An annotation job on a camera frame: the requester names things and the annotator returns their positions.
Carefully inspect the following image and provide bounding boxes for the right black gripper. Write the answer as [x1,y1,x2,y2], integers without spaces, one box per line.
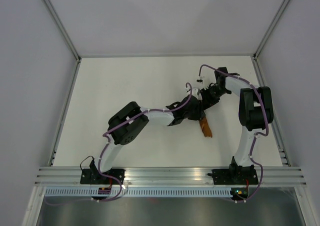
[200,85,230,110]

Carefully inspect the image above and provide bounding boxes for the orange cloth napkin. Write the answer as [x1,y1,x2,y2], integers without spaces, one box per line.
[198,99,214,138]

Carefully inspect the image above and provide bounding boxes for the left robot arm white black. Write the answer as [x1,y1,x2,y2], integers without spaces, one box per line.
[91,95,213,184]

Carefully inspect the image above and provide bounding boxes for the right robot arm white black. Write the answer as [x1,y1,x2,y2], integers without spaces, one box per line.
[198,64,274,184]

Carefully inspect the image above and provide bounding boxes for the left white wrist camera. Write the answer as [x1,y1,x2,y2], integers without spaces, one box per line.
[185,82,202,101]

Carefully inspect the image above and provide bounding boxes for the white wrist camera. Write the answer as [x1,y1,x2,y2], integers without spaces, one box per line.
[185,82,202,101]
[196,76,211,90]

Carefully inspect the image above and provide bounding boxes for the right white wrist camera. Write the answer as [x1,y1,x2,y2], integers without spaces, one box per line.
[196,76,211,90]

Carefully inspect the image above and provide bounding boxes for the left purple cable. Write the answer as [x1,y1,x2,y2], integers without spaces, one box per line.
[44,82,193,207]

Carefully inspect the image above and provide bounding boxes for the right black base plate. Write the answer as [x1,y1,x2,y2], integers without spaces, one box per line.
[210,169,259,186]

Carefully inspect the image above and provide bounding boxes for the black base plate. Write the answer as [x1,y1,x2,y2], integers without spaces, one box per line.
[80,168,125,185]
[210,169,259,186]

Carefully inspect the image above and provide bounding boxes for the rear aluminium frame bar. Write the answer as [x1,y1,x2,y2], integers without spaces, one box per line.
[80,52,254,59]

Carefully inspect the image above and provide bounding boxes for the right aluminium side rail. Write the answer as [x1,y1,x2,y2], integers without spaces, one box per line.
[250,54,292,167]

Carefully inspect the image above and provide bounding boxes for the aluminium side rail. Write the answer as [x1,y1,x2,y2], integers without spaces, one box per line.
[47,58,82,167]
[250,54,292,167]

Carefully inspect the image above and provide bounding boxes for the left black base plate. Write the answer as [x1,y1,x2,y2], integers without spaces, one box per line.
[80,168,125,185]

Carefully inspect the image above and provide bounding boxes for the white slotted cable duct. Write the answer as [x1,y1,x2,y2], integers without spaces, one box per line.
[45,186,232,198]

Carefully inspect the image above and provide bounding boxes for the right aluminium frame post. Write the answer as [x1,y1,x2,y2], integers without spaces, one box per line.
[251,0,291,61]

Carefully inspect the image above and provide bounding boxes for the aluminium frame post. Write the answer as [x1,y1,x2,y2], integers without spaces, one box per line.
[251,0,291,61]
[41,0,81,62]

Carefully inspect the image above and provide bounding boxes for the left aluminium side rail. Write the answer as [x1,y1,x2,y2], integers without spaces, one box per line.
[47,58,82,167]

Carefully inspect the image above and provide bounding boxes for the aluminium mounting rail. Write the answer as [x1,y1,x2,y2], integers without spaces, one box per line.
[33,166,307,188]

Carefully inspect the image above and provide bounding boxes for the left aluminium frame post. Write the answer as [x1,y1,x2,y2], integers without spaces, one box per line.
[41,0,81,62]

